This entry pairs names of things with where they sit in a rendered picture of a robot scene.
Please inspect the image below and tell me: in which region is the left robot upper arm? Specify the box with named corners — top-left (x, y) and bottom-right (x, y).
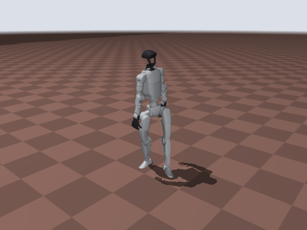
top-left (159, 68), bottom-right (167, 92)

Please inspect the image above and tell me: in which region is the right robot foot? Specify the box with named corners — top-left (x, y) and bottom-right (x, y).
top-left (139, 159), bottom-right (153, 169)

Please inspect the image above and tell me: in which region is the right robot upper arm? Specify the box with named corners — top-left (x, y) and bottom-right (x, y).
top-left (136, 73), bottom-right (146, 102)

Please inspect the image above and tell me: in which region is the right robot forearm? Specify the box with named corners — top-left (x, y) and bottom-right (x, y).
top-left (133, 95), bottom-right (142, 119)

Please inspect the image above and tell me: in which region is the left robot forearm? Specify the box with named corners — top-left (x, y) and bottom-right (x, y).
top-left (161, 89), bottom-right (167, 105)

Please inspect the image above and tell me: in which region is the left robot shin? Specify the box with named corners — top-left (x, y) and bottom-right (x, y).
top-left (162, 140), bottom-right (171, 168)

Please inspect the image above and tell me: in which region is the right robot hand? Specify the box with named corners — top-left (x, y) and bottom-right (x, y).
top-left (131, 115), bottom-right (142, 130)

